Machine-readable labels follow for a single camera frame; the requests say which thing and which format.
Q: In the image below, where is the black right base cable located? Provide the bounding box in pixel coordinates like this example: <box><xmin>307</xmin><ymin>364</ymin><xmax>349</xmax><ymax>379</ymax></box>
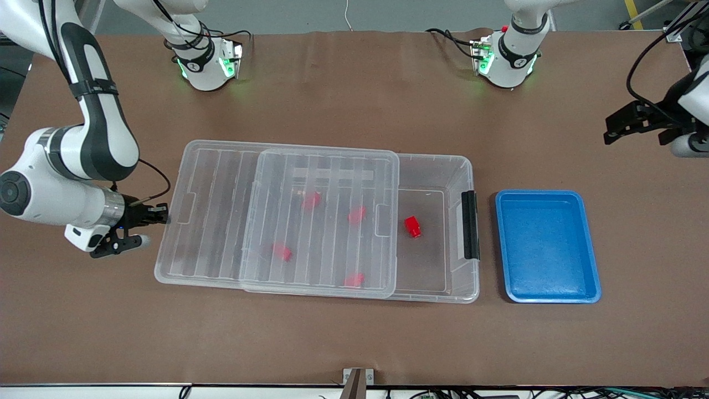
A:
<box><xmin>152</xmin><ymin>0</ymin><xmax>253</xmax><ymax>53</ymax></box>

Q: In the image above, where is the blue plastic tray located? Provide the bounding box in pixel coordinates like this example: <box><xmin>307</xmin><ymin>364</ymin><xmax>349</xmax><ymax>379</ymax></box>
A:
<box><xmin>495</xmin><ymin>190</ymin><xmax>602</xmax><ymax>304</ymax></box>

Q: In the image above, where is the black box latch handle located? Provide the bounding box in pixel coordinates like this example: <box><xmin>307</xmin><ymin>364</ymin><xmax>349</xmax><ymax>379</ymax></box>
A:
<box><xmin>461</xmin><ymin>190</ymin><xmax>479</xmax><ymax>261</ymax></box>

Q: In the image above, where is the brown table cover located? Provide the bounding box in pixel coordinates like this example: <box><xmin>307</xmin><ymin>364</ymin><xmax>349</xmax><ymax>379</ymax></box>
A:
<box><xmin>0</xmin><ymin>29</ymin><xmax>709</xmax><ymax>387</ymax></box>

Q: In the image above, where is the dark camera stand post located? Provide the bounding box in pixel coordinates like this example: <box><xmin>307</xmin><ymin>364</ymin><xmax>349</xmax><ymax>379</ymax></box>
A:
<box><xmin>340</xmin><ymin>369</ymin><xmax>367</xmax><ymax>399</ymax></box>

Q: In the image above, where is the metal base connector panel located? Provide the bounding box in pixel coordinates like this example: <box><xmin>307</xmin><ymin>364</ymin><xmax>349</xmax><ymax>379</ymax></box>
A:
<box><xmin>220</xmin><ymin>40</ymin><xmax>245</xmax><ymax>79</ymax></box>
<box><xmin>470</xmin><ymin>37</ymin><xmax>495</xmax><ymax>76</ymax></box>

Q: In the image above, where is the metal table edge bracket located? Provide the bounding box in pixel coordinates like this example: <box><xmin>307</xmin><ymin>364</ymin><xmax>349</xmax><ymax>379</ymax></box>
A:
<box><xmin>342</xmin><ymin>368</ymin><xmax>375</xmax><ymax>386</ymax></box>

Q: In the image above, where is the cable bundle under table edge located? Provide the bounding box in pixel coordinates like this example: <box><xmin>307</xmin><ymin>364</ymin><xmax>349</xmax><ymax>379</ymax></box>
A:
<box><xmin>318</xmin><ymin>387</ymin><xmax>709</xmax><ymax>399</ymax></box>

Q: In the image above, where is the black base cable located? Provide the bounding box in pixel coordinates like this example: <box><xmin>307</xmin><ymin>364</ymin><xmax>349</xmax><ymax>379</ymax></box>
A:
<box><xmin>425</xmin><ymin>28</ymin><xmax>478</xmax><ymax>59</ymax></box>
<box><xmin>152</xmin><ymin>0</ymin><xmax>253</xmax><ymax>53</ymax></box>

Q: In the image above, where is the black left base cable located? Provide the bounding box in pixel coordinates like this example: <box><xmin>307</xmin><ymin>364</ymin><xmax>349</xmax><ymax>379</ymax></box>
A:
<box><xmin>425</xmin><ymin>28</ymin><xmax>478</xmax><ymax>59</ymax></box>

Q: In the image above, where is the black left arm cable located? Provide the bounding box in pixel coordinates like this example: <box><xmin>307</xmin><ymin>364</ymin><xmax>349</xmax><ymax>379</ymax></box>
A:
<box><xmin>626</xmin><ymin>10</ymin><xmax>709</xmax><ymax>114</ymax></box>

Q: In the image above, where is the clear plastic storage box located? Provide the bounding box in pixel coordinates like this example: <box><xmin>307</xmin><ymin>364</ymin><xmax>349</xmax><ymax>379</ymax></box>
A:
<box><xmin>235</xmin><ymin>142</ymin><xmax>480</xmax><ymax>304</ymax></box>

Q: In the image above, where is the clear ribbed plastic lid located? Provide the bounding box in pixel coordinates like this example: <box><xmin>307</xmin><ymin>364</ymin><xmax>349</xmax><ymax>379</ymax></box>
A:
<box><xmin>153</xmin><ymin>140</ymin><xmax>400</xmax><ymax>300</ymax></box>

